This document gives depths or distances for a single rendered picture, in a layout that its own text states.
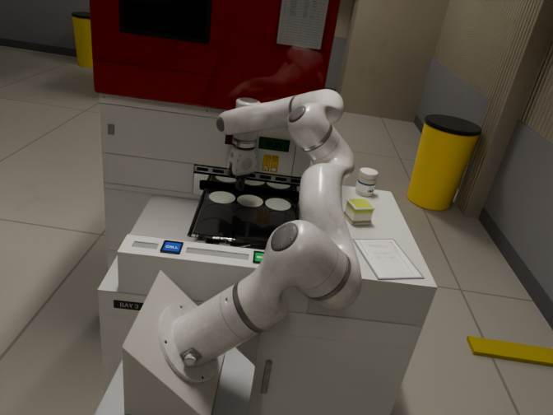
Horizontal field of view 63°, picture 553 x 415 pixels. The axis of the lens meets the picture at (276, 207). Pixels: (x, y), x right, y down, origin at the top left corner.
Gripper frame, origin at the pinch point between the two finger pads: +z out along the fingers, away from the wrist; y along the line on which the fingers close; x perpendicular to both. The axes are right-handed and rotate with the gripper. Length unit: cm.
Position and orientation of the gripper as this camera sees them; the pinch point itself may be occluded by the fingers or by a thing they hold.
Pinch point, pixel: (239, 184)
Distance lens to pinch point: 167.5
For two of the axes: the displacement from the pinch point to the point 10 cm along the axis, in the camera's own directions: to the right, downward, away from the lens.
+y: 7.5, -2.2, 6.2
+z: -1.3, 8.8, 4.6
